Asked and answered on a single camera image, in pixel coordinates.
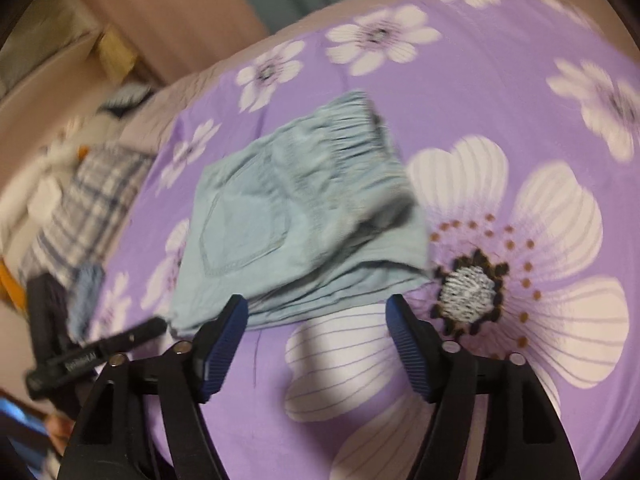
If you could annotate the large plaid pillow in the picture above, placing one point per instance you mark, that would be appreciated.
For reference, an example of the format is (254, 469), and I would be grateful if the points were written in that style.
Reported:
(85, 210)

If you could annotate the person's left forearm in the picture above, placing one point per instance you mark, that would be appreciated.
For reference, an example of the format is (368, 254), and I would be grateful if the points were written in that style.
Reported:
(45, 310)

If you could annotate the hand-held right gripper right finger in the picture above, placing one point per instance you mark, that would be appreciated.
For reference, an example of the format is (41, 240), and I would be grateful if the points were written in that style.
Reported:
(407, 345)

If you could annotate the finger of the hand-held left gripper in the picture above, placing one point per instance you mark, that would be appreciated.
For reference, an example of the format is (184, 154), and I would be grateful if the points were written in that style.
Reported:
(135, 336)

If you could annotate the purple floral blanket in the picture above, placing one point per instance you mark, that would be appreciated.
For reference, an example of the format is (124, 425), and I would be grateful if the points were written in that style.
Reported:
(500, 110)

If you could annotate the white plush goose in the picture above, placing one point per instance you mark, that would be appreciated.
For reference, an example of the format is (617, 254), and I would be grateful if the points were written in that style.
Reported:
(60, 155)

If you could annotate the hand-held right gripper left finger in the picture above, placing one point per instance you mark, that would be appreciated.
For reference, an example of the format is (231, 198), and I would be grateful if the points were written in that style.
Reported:
(222, 345)

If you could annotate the smartphone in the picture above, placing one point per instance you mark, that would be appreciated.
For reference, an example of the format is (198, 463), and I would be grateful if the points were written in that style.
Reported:
(20, 425)

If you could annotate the folded blue jeans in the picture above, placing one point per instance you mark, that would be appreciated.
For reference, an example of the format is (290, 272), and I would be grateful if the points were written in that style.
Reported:
(85, 295)

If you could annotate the yellow pleated cloth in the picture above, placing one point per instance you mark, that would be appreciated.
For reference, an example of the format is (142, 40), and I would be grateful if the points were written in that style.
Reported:
(117, 55)

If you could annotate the light green strawberry pants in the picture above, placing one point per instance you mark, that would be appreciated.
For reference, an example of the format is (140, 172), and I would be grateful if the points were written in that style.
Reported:
(280, 220)

